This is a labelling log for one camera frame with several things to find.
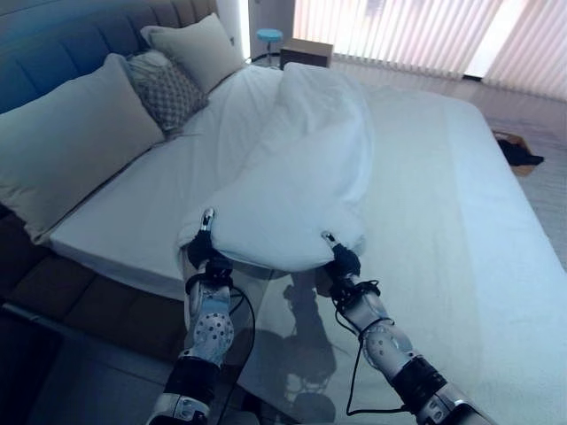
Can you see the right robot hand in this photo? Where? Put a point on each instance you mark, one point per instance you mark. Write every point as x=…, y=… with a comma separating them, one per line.
x=344, y=259

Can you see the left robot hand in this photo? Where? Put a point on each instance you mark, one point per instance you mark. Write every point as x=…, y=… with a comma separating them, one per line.
x=200, y=246

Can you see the white duvet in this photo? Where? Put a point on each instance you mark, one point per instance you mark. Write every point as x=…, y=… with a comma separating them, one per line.
x=305, y=168

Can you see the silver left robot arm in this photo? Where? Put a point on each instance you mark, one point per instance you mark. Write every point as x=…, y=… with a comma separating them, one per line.
x=201, y=336

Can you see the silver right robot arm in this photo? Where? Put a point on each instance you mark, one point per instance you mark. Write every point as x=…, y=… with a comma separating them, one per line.
x=398, y=350

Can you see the white mattress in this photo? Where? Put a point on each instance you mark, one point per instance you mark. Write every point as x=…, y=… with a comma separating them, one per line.
x=398, y=221

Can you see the grey patterned cushion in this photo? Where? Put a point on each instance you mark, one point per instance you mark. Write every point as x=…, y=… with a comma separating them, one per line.
x=166, y=88

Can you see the large beige pillow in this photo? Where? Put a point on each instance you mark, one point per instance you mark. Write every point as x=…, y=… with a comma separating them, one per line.
x=71, y=141
x=195, y=48

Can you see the brown cardboard sheet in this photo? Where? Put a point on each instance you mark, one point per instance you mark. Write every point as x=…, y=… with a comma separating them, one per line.
x=516, y=152

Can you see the black cloth on floor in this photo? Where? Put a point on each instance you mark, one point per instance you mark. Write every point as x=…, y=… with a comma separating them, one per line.
x=520, y=155

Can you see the brown wooden nightstand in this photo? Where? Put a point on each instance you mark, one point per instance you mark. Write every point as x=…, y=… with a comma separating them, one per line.
x=306, y=52

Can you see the blue round stool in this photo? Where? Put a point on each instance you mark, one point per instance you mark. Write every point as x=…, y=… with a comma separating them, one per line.
x=269, y=37

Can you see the blue padded headboard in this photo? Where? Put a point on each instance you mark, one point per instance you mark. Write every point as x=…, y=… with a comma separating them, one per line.
x=66, y=48

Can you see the white vertical blinds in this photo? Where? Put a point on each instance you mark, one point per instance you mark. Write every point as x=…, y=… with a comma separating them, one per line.
x=425, y=33

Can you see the brown bed frame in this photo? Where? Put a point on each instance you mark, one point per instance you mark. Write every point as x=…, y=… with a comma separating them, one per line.
x=88, y=292

